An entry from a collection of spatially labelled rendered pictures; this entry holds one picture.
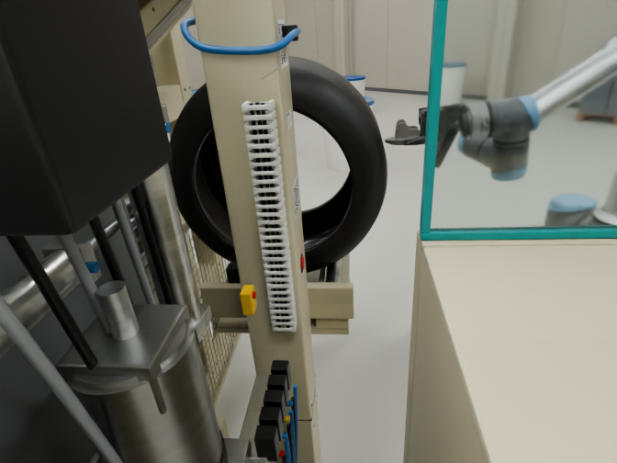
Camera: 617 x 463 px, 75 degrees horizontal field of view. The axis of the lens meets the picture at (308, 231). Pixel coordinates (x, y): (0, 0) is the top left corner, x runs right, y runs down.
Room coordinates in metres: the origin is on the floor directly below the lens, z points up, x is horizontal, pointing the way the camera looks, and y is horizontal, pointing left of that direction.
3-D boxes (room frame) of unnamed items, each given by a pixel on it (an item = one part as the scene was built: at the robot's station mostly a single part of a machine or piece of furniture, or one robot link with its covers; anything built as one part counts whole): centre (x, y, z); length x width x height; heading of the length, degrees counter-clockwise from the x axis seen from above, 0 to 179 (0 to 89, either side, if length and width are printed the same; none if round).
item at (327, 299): (0.87, 0.09, 0.90); 0.40 x 0.03 x 0.10; 82
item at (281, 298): (0.70, 0.07, 1.19); 0.05 x 0.04 x 0.48; 82
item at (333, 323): (1.03, -0.07, 0.84); 0.36 x 0.09 x 0.06; 172
